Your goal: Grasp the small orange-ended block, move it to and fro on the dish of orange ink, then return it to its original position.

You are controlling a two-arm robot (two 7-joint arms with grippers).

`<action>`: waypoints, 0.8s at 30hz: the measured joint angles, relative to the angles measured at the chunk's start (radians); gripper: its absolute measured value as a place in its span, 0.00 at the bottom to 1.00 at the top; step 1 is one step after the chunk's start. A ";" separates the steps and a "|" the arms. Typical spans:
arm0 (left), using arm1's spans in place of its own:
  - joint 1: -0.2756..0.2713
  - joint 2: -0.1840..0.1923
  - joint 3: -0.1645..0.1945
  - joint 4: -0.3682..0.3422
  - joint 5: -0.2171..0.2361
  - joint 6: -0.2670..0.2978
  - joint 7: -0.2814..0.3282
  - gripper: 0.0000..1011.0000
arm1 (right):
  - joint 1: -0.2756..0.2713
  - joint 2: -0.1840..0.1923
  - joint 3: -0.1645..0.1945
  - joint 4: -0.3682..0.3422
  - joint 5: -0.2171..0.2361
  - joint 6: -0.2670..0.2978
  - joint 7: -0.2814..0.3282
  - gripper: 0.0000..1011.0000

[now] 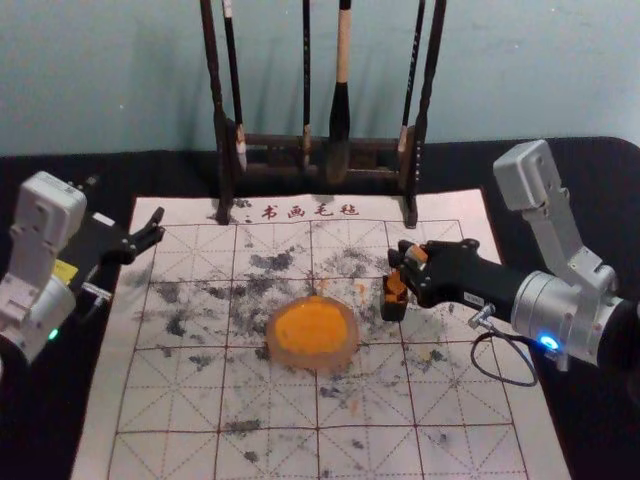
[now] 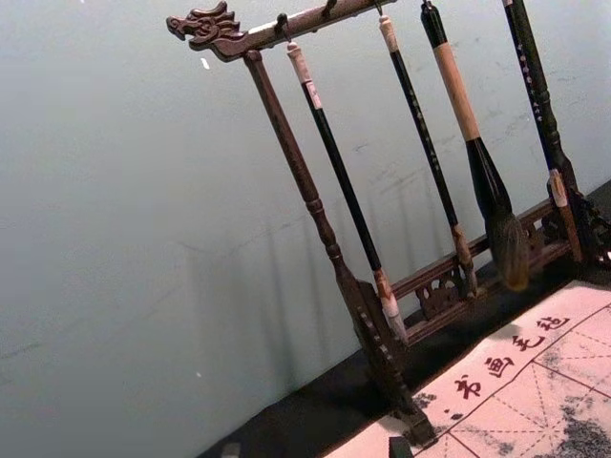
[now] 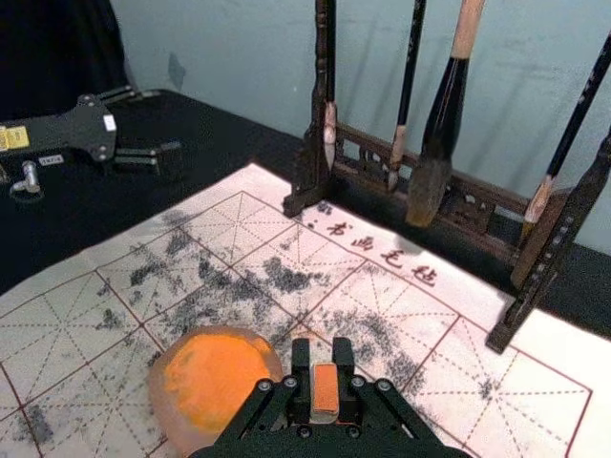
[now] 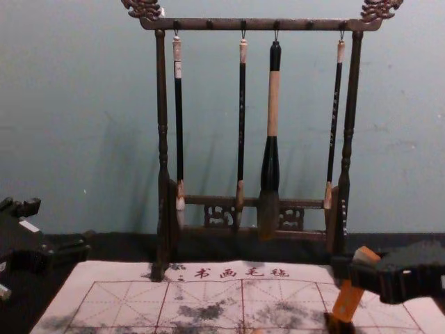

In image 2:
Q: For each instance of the black brush with white cap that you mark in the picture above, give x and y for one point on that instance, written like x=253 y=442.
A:
x=334 y=157

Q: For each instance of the dark wooden dragon-head brush rack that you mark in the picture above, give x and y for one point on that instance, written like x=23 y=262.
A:
x=285 y=143

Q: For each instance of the thin black brush, brown tip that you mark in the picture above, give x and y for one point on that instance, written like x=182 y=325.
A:
x=422 y=124

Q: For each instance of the black table cloth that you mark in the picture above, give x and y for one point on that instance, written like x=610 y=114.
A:
x=329 y=410

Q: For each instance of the small black block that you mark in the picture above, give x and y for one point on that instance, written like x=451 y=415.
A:
x=400 y=447

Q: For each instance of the black brush with white lettering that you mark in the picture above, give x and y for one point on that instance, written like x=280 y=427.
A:
x=531 y=86

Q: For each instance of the cream felt mat, red characters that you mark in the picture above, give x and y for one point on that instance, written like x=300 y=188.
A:
x=525 y=405

